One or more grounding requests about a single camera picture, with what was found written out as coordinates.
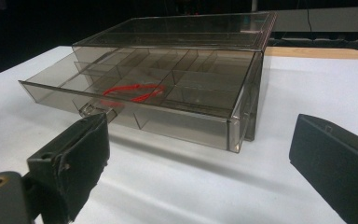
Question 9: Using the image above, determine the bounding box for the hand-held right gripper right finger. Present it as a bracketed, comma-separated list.
[288, 113, 358, 224]

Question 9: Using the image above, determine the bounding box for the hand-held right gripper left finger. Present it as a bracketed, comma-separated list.
[26, 112, 111, 224]

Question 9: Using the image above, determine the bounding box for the red rubber band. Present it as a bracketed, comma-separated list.
[103, 82, 166, 108]

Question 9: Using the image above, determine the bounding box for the smoky transparent divided drawer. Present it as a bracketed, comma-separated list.
[18, 46, 264, 154]

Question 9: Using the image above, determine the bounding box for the smoky transparent storage box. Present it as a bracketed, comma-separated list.
[72, 11, 278, 143]

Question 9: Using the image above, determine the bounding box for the white table mat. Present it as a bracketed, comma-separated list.
[0, 45, 358, 224]

